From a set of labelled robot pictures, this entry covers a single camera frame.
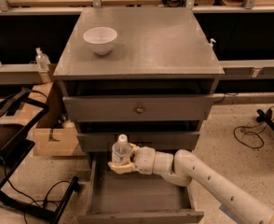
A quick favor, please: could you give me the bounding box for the black metal cart frame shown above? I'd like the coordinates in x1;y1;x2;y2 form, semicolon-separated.
0;88;80;224

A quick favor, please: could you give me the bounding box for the cardboard box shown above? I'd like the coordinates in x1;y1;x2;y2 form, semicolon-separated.
29;64;85;157

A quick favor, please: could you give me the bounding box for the clear pump dispenser bottle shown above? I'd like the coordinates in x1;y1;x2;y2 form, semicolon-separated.
35;48;50;70

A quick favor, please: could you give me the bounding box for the small white spray bottle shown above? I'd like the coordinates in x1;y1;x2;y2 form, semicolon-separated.
209;38;217;60

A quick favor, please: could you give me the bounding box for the grey wooden drawer cabinet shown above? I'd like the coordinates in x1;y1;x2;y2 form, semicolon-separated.
53;7;226;170

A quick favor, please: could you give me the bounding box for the clear plastic water bottle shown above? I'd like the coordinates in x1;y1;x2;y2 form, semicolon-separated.
112;134;132;165

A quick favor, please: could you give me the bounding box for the grey open bottom drawer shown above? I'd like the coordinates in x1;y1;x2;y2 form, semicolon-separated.
77;153;204;224

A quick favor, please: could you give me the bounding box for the white ceramic bowl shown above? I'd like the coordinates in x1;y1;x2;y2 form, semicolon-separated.
83;27;117;55

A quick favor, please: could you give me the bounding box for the grey top drawer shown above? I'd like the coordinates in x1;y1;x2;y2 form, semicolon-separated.
63;95;212;122

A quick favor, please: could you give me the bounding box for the black stand base right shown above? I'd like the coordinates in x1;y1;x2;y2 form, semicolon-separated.
257;109;274;132

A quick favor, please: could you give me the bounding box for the black floor cable left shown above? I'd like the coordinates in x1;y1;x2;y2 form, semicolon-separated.
1;159;73;224

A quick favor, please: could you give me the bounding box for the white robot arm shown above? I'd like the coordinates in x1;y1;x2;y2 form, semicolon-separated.
108;142;274;224

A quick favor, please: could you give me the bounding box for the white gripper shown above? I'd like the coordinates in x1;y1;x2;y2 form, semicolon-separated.
108;143;156;175

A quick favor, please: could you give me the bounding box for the black floor cable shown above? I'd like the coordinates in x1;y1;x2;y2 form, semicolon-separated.
1;159;73;224
233;105;274;150

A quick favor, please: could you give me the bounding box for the grey middle drawer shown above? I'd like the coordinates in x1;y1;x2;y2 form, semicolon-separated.
77;132;199;152

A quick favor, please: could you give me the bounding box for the black floor cable right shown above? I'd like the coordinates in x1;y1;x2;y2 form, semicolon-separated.
233;105;274;150

